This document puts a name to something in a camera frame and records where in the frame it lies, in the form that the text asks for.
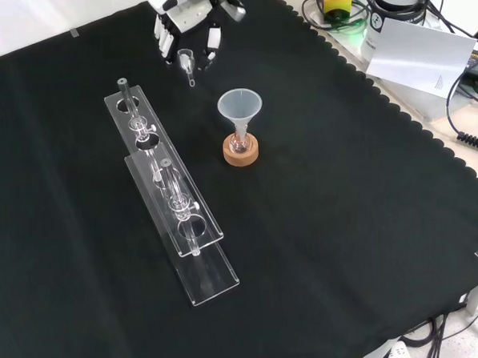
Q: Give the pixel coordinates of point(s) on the clear acrylic funnel stand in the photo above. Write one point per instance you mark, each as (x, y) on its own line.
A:
(172, 202)

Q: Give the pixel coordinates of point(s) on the small round-bottom glass flask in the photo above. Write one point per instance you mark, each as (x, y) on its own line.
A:
(238, 145)

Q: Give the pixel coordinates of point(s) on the clear cloth clip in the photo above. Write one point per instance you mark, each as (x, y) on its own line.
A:
(75, 33)

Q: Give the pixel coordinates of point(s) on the translucent plastic funnel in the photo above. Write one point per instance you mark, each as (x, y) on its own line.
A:
(240, 104)

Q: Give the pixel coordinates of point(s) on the black bench cloth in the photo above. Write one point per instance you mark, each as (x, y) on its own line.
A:
(305, 223)

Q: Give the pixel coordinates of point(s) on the yellow stop button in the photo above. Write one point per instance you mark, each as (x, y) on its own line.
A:
(336, 3)

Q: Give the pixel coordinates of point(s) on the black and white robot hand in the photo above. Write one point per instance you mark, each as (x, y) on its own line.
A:
(186, 13)

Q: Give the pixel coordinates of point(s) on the white power strip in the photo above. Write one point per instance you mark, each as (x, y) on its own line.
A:
(396, 354)

